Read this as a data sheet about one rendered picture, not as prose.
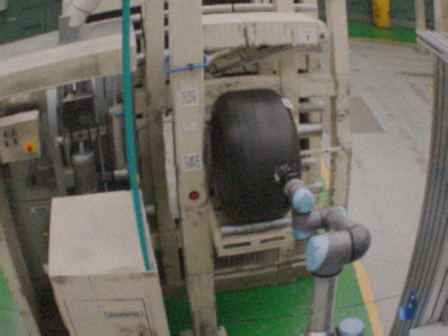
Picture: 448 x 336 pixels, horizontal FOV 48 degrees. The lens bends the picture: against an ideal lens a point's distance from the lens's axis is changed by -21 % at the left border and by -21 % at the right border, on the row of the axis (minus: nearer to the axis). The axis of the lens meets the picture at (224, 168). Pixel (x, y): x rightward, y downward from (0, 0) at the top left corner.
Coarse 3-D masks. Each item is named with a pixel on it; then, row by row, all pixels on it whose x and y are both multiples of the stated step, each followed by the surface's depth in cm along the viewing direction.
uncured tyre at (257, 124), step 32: (224, 96) 262; (256, 96) 257; (224, 128) 252; (256, 128) 246; (288, 128) 248; (224, 160) 299; (256, 160) 244; (288, 160) 247; (224, 192) 291; (256, 192) 249
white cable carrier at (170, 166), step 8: (168, 128) 252; (168, 136) 254; (168, 144) 255; (168, 152) 257; (168, 160) 259; (168, 168) 260; (168, 176) 262; (168, 184) 264; (168, 192) 268; (176, 192) 266; (176, 200) 268; (176, 208) 270; (176, 216) 271
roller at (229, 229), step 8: (288, 216) 275; (232, 224) 271; (240, 224) 271; (248, 224) 271; (256, 224) 272; (264, 224) 272; (272, 224) 273; (280, 224) 274; (288, 224) 275; (224, 232) 269; (232, 232) 270; (240, 232) 272
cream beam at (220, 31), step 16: (208, 16) 276; (224, 16) 275; (240, 16) 274; (256, 16) 274; (272, 16) 275; (288, 16) 277; (304, 16) 279; (208, 32) 262; (224, 32) 263; (240, 32) 264; (256, 32) 266; (272, 32) 267; (288, 32) 269; (208, 48) 265; (224, 48) 267
